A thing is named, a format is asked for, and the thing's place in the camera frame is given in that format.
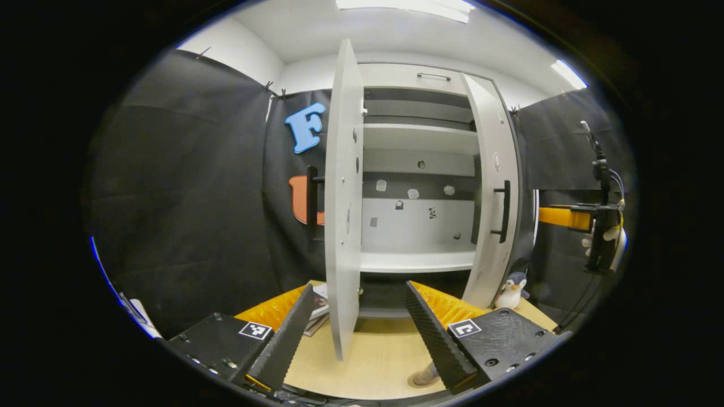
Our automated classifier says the white cabinet door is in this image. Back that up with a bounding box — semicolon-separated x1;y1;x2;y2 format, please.
461;73;521;310
305;38;365;361

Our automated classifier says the stack of magazines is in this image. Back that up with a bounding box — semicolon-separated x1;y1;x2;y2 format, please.
305;283;330;337

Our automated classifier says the white cabinet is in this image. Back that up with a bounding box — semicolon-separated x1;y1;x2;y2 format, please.
357;62;512;320

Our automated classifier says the long ceiling light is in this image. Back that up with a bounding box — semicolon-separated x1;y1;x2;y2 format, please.
551;59;589;90

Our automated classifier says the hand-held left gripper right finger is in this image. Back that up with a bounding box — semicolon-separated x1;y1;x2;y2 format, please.
404;280;572;395

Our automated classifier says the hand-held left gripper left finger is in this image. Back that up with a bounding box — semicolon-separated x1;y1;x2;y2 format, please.
161;283;314;393

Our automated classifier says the black backdrop cloth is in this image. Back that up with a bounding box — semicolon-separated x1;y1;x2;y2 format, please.
509;88;634;334
85;48;334;340

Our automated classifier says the white cabinet drawer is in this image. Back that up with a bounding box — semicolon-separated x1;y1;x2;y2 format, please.
357;62;470;96

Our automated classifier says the penguin plush toy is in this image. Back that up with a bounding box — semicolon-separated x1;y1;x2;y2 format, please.
495;271;531;310

